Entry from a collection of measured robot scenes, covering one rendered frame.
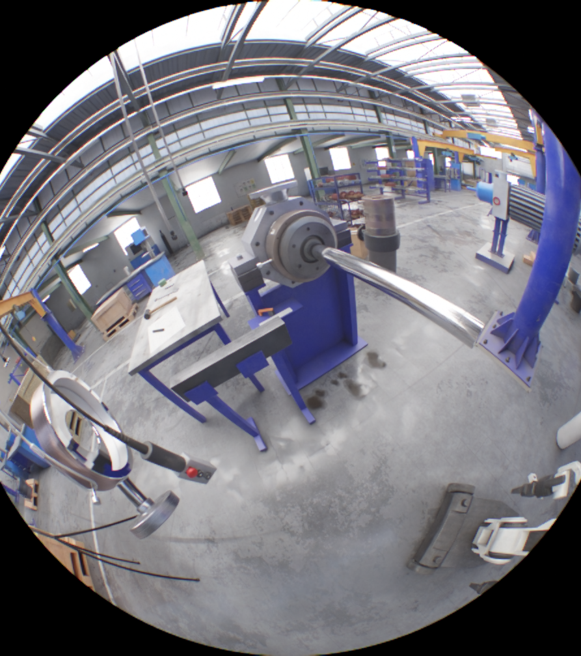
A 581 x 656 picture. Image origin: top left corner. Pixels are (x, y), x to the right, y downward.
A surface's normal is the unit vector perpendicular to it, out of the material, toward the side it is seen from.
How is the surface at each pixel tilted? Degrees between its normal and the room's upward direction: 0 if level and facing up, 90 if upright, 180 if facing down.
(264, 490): 0
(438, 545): 0
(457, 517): 0
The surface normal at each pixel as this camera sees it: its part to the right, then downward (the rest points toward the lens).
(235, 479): -0.26, -0.71
